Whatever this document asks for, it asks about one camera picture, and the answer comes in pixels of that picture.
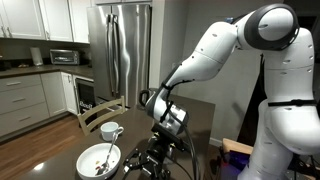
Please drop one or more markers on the white bowl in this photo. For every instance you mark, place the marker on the white bowl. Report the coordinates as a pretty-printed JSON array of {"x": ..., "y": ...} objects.
[{"x": 93, "y": 157}]

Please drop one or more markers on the steel electric kettle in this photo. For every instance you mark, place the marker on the steel electric kettle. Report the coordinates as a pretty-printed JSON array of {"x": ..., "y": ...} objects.
[{"x": 145, "y": 95}]

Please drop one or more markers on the white mug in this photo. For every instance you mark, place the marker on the white mug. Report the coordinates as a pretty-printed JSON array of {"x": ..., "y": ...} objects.
[{"x": 109, "y": 128}]

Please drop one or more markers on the cream wooden chair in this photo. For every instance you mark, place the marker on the cream wooden chair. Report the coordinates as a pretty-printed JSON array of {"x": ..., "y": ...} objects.
[{"x": 93, "y": 117}]

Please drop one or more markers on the silver toaster oven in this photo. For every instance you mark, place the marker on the silver toaster oven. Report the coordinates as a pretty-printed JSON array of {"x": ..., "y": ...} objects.
[{"x": 64, "y": 57}]

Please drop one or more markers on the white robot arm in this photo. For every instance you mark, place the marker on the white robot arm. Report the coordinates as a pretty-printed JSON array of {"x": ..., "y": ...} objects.
[{"x": 288, "y": 121}]

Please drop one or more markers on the stainless steel refrigerator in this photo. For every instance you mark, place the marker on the stainless steel refrigerator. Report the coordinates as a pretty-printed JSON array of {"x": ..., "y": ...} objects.
[{"x": 119, "y": 38}]

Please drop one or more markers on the metal spoon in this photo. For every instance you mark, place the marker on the metal spoon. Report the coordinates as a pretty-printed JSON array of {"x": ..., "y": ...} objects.
[{"x": 104, "y": 167}]

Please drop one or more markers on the white paper towel roll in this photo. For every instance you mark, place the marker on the white paper towel roll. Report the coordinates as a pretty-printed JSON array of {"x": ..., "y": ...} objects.
[{"x": 36, "y": 56}]

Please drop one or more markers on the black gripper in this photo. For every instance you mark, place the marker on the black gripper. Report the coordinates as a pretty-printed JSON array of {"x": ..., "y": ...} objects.
[{"x": 153, "y": 159}]

